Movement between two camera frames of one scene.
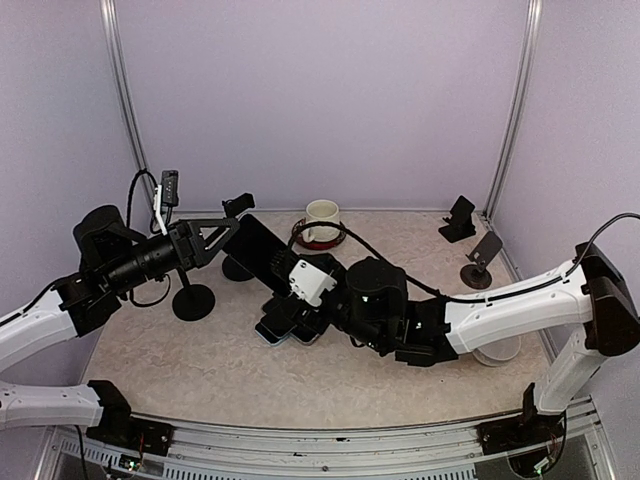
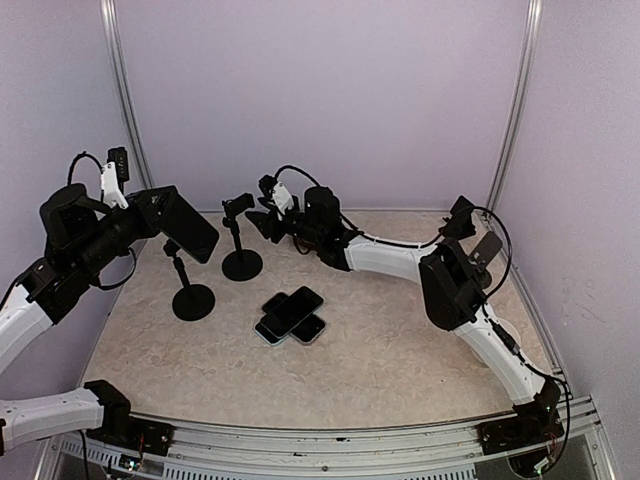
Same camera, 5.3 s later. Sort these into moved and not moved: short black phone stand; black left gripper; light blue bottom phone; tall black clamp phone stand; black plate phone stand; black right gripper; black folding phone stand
Moved: black right gripper; black left gripper
Not moved: black plate phone stand; tall black clamp phone stand; short black phone stand; black folding phone stand; light blue bottom phone
